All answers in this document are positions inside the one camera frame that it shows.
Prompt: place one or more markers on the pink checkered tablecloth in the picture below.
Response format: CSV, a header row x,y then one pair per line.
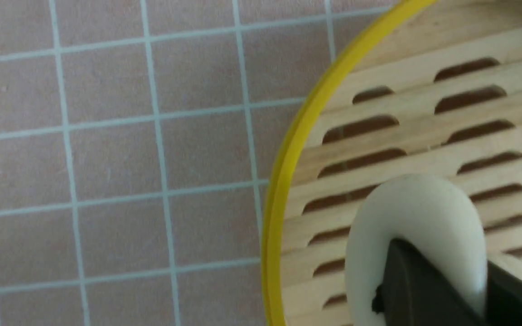
x,y
137,138

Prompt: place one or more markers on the bamboo steamer tray yellow rim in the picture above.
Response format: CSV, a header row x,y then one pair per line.
x,y
432,87

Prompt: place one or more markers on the white bun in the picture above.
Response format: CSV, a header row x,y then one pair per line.
x,y
434,216

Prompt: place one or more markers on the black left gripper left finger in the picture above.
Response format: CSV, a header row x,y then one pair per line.
x,y
414,293

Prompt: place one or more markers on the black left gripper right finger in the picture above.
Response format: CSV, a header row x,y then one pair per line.
x,y
504,294

